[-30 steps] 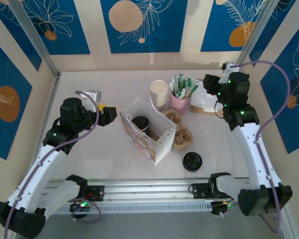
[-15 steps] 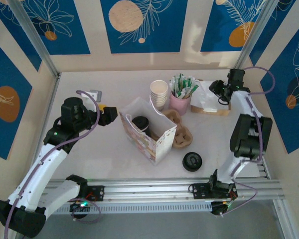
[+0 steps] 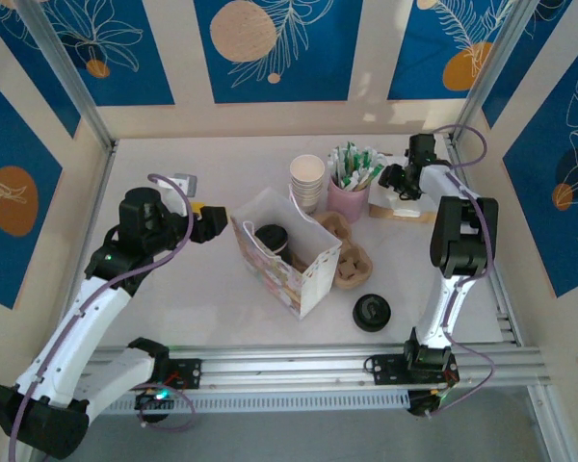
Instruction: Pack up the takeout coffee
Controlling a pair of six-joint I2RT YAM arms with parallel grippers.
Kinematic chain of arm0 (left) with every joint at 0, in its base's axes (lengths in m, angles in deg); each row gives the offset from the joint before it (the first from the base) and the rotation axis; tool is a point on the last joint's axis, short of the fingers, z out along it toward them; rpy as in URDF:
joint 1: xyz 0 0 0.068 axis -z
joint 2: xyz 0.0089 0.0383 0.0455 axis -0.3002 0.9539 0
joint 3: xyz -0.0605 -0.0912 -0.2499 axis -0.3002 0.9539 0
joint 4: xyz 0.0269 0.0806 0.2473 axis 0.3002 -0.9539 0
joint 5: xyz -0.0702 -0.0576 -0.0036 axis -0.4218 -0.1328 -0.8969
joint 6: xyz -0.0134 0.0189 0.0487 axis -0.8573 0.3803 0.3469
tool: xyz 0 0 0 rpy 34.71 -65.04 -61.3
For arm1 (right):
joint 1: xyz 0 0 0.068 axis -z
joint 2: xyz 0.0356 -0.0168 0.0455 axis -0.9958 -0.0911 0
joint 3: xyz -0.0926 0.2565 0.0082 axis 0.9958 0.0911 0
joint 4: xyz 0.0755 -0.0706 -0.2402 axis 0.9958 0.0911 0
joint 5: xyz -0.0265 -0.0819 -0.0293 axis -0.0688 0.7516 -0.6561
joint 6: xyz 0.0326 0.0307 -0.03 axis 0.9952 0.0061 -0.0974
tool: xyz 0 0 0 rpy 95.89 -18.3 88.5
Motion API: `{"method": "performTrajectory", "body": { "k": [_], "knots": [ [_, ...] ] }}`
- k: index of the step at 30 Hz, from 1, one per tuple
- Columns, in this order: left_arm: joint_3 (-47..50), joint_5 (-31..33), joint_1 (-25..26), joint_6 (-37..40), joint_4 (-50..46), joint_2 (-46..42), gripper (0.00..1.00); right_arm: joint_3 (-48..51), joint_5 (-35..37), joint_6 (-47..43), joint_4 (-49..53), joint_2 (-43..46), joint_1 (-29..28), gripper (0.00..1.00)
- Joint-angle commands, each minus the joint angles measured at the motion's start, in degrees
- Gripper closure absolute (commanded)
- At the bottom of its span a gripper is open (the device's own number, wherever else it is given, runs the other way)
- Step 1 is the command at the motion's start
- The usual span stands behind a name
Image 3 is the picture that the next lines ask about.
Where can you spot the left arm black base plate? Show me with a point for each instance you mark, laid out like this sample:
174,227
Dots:
188,373

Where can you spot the brown cardboard cup carrier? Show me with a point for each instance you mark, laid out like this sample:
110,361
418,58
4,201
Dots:
351,262

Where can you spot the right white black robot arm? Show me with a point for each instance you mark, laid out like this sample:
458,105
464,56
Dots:
462,231

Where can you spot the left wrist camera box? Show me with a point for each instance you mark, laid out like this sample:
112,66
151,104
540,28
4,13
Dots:
185,183

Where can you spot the stack of black cup lids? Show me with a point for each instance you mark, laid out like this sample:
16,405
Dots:
372,313

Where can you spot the blue floral wall panel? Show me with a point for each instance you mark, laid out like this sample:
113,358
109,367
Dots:
534,72
414,48
318,58
125,72
38,82
9,135
534,192

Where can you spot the pink ceramic mug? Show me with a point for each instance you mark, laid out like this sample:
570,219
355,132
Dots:
349,204

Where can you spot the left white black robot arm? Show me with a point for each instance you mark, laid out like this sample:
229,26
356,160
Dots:
77,332

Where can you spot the stack of white paper cups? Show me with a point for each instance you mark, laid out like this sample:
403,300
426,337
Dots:
307,185

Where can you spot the green white sugar stick bundle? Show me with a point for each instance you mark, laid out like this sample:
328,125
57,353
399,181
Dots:
354,161

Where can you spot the wooden napkin tray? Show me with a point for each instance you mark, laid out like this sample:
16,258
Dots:
395,214

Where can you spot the aluminium frame post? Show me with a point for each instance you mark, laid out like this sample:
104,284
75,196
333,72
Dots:
493,72
69,72

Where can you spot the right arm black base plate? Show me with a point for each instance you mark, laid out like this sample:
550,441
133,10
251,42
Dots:
387,368

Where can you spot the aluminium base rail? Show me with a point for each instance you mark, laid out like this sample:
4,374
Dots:
294,370

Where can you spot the paper cup with black lid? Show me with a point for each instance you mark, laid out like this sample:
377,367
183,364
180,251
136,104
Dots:
271,237

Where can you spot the white paper gift bag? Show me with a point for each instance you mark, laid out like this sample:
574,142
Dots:
308,279

